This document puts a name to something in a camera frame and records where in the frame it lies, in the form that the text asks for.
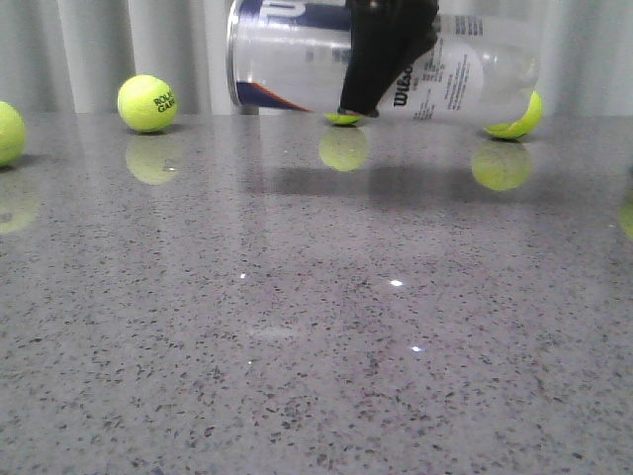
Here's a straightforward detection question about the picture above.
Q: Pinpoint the yellow tennis ball centre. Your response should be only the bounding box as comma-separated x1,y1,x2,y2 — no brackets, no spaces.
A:
324,113,362,127

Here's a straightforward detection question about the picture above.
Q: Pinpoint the white pleated curtain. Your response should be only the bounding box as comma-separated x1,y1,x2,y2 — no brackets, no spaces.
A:
1,1,632,116

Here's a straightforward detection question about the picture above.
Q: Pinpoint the yellow tennis ball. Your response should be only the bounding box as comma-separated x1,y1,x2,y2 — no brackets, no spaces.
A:
324,113,362,127
484,91,543,140

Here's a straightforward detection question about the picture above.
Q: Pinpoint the Wilson 3 tennis ball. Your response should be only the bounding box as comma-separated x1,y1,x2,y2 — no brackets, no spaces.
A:
0,102,26,167

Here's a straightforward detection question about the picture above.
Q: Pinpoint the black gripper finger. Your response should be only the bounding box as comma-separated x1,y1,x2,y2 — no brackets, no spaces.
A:
338,0,439,117

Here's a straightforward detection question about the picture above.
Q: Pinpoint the Wilson tennis ball can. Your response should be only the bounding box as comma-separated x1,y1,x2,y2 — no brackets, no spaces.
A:
227,1,539,127

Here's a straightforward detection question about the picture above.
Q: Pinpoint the yellow tennis ball right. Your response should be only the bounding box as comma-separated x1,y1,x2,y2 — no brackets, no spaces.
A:
484,91,543,140

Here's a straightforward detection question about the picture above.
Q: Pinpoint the Roland Garros tennis ball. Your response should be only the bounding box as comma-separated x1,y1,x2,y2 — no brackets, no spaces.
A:
117,74,178,133

